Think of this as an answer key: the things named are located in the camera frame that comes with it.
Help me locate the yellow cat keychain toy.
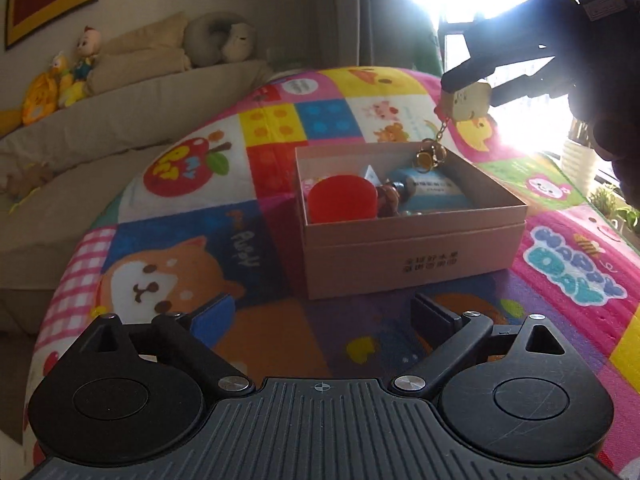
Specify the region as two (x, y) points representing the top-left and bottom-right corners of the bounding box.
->
(414, 81), (492, 174)

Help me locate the cartoon boy figurine keychain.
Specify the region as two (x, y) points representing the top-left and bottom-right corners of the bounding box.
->
(376, 182), (404, 218)

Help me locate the red round plastic lid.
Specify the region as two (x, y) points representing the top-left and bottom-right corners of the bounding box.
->
(307, 174), (378, 223)

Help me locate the white plastic adapter box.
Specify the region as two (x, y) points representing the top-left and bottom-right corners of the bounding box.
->
(362, 165), (382, 188)

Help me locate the dark gloved hand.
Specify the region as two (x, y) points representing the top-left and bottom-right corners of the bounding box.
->
(589, 115), (640, 209)

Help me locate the green window plant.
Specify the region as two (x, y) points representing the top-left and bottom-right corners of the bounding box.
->
(589, 185), (639, 235)

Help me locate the pink cardboard box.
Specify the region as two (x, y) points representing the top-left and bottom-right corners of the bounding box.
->
(296, 153), (528, 300)

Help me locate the blue white round container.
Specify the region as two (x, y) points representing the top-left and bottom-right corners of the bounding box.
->
(388, 168), (473, 214)

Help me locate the grey curtain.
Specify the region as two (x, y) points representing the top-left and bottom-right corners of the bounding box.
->
(324, 0), (444, 76)

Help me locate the beige sofa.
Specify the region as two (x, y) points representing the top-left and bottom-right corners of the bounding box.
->
(1, 60), (272, 335)

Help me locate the yellow plush toy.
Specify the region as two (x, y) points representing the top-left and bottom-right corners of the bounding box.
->
(1, 52), (70, 136)

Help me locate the beige cushion pillow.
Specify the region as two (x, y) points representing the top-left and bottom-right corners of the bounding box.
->
(87, 12), (192, 96)

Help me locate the grey neck pillow plush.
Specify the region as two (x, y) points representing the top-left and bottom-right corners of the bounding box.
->
(183, 12), (256, 67)

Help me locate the cartoon boy doll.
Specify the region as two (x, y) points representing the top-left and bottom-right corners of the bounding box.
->
(58, 26), (102, 108)

